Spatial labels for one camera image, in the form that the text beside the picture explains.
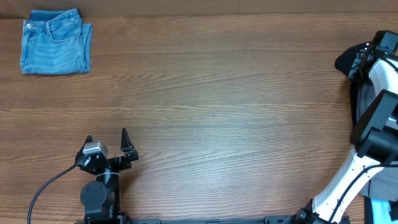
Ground light blue cloth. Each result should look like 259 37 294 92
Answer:
371 199 393 224

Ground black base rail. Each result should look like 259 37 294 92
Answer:
98 215 295 224

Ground folded blue denim jeans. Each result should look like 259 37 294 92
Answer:
20 8 93 75

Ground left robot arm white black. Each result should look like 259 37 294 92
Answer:
75 128 139 223

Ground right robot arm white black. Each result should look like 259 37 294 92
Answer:
285 30 397 223

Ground grey cloth pile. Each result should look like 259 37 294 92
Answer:
359 168 398 201

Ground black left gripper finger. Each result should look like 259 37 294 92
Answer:
80 135 93 152
121 128 139 161

